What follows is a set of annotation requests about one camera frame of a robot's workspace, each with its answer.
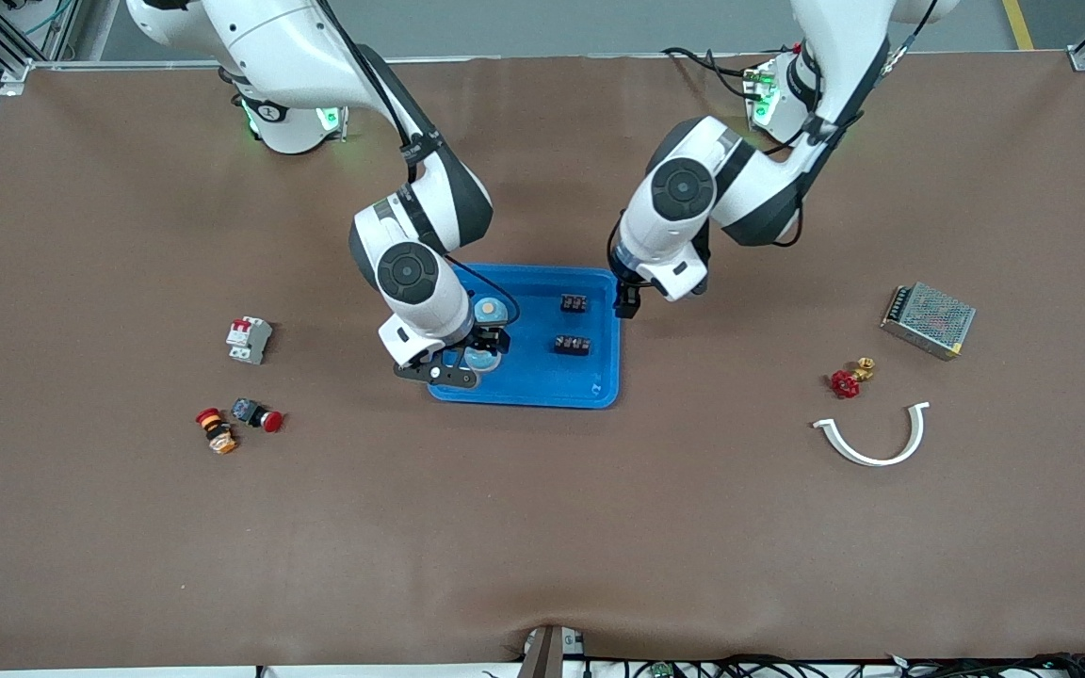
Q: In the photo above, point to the metal mesh power supply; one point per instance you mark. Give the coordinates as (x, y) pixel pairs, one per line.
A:
(929, 320)

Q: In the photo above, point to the white curved pipe clamp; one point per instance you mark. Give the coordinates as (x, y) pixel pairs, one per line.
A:
(882, 461)

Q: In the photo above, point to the yellow red emergency button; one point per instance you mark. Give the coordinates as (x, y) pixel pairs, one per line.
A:
(216, 430)

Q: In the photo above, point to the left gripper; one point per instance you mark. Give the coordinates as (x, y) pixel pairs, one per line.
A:
(627, 299)

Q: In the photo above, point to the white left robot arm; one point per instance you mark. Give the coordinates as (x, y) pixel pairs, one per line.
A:
(740, 174)

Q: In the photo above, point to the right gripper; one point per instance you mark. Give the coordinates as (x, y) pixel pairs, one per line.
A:
(489, 338)

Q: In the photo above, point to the brown table mat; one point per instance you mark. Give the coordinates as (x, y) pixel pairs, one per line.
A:
(542, 527)

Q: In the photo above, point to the blue plastic tray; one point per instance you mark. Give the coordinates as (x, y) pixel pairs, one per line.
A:
(542, 377)

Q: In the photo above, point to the blue dome call bell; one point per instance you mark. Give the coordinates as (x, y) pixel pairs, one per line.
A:
(491, 309)
(484, 360)

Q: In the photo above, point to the white red circuit breaker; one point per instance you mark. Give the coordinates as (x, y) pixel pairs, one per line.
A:
(249, 339)

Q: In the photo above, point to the grey metal bracket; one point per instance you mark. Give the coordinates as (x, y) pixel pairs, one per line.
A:
(542, 659)

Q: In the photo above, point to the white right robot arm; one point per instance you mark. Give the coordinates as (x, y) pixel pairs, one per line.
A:
(288, 47)

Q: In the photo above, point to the red mushroom push button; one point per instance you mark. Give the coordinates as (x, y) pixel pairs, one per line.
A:
(257, 414)

